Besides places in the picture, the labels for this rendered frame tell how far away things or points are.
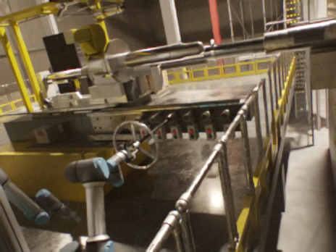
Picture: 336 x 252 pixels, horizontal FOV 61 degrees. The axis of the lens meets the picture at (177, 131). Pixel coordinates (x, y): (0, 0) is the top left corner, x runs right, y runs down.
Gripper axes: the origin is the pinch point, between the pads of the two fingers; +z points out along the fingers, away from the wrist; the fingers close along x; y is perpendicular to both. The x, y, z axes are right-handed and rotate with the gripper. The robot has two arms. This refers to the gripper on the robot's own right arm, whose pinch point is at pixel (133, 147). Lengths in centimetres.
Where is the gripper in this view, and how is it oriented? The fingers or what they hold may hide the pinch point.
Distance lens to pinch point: 208.5
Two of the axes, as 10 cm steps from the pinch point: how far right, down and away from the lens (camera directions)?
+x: -5.3, -8.4, -1.1
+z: 3.9, -3.7, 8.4
